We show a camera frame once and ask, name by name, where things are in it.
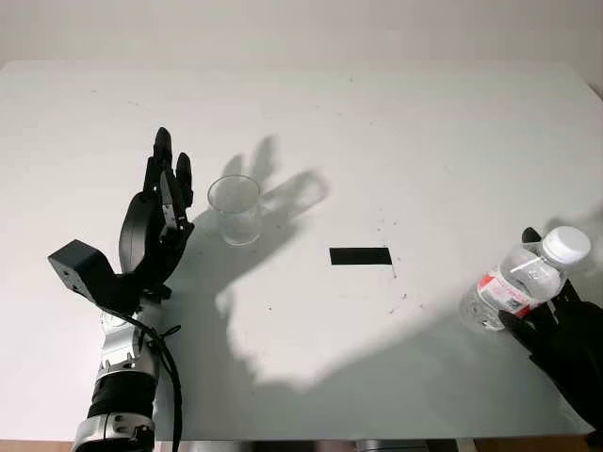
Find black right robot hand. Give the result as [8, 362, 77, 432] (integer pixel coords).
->
[497, 227, 603, 428]

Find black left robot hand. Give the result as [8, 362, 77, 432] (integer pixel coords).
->
[117, 126, 196, 286]

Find clear plastic water bottle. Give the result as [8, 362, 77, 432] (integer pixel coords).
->
[458, 225, 593, 332]

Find clear glass cup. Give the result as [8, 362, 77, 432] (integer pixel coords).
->
[205, 173, 263, 247]

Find black tape rectangle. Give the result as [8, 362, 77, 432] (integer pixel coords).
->
[329, 247, 395, 267]

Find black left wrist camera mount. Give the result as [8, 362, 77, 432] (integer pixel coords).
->
[46, 238, 173, 324]

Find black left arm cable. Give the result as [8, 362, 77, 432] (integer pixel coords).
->
[124, 313, 186, 452]

